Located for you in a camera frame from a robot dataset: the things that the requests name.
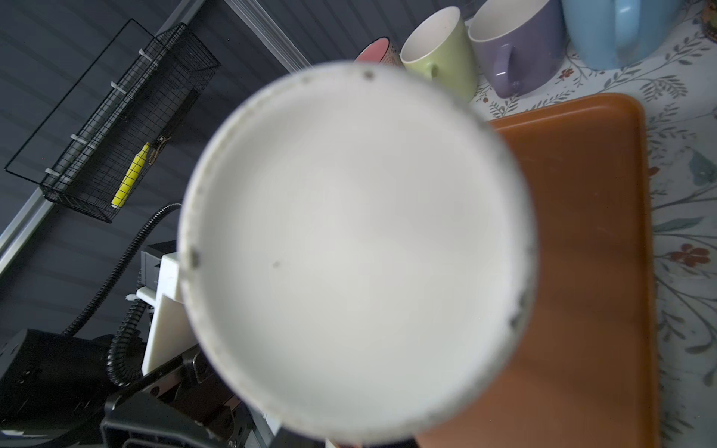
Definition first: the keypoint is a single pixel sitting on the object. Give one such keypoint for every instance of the light blue mug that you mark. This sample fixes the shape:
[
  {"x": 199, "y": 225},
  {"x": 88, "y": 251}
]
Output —
[{"x": 611, "y": 34}]

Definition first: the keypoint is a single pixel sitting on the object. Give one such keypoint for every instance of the yellow marker pen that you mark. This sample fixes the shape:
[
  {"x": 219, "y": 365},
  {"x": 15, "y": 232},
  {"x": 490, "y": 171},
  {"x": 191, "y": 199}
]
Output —
[{"x": 131, "y": 176}]

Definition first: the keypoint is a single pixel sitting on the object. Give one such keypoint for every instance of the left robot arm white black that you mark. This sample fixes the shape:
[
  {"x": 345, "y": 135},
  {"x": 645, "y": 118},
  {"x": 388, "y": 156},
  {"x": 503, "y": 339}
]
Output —
[{"x": 56, "y": 392}]

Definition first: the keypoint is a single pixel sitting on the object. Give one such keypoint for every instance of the orange plastic tray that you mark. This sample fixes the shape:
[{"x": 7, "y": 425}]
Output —
[{"x": 585, "y": 374}]

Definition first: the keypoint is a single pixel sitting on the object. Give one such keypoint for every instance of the purple mug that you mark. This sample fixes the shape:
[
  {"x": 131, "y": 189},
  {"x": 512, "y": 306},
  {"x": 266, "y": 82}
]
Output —
[{"x": 519, "y": 44}]

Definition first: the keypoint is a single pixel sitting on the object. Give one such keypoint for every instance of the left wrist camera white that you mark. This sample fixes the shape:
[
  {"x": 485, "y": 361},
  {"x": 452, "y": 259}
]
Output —
[{"x": 170, "y": 333}]

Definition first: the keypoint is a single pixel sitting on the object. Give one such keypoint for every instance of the light green mug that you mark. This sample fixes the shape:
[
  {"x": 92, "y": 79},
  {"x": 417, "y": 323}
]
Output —
[{"x": 440, "y": 51}]

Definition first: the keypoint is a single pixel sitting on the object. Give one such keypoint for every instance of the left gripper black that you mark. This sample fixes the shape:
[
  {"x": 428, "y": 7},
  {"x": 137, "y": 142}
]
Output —
[{"x": 183, "y": 403}]

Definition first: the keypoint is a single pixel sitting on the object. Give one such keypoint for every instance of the black wire basket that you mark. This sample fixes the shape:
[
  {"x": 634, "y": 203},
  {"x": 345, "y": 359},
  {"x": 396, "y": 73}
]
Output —
[{"x": 85, "y": 128}]

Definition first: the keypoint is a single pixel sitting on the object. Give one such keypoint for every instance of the white cream mug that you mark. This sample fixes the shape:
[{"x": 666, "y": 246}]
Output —
[{"x": 358, "y": 253}]

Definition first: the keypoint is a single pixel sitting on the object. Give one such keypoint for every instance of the pink ghost mug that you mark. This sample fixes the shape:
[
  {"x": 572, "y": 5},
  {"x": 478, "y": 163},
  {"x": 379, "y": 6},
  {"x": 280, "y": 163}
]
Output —
[{"x": 380, "y": 52}]

